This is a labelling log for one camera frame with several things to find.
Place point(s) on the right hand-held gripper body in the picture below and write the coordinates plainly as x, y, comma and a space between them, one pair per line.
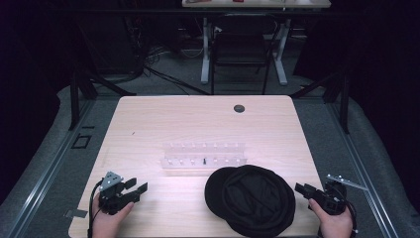
332, 201

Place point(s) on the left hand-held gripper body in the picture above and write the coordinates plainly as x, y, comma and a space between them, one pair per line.
114, 198

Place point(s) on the black hat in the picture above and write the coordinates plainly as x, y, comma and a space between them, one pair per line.
251, 201

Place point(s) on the person's right hand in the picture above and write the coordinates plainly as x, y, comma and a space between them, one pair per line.
335, 226

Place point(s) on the person's left hand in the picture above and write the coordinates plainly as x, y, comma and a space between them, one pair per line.
105, 224

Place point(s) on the clear acrylic peg rack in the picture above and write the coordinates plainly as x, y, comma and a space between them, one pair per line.
204, 153

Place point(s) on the grey round table grommet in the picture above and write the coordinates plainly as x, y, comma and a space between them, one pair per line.
239, 108

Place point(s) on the white-legged desk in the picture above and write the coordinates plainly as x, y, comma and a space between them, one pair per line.
280, 59

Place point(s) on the black chair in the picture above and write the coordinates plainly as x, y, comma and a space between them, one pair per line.
242, 46

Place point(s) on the metal floor rail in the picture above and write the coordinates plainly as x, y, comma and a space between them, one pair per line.
363, 172
49, 172

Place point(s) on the black metal stand frame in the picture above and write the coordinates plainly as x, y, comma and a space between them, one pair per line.
75, 99
343, 99

